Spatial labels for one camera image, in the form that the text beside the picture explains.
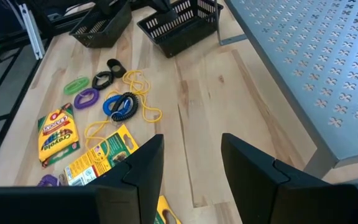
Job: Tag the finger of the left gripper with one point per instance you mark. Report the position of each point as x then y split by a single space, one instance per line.
108 6
165 11

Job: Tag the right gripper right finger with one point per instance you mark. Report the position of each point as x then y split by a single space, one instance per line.
259 186

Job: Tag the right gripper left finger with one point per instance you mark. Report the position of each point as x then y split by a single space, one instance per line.
135 186

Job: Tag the yellow Crayola crayon box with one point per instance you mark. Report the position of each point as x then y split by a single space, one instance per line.
57 133
160 207
104 152

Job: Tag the yellow rubber band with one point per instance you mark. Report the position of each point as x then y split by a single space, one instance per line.
86 134
126 77

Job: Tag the black slotted plastic basket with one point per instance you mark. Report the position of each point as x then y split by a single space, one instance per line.
110 29
182 35

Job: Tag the silver aluminium bar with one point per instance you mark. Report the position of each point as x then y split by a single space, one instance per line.
31 34

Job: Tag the grey perforated metal shelf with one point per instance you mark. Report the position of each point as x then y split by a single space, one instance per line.
322 62

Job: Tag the black table frame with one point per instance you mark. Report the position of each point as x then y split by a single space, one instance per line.
19 96

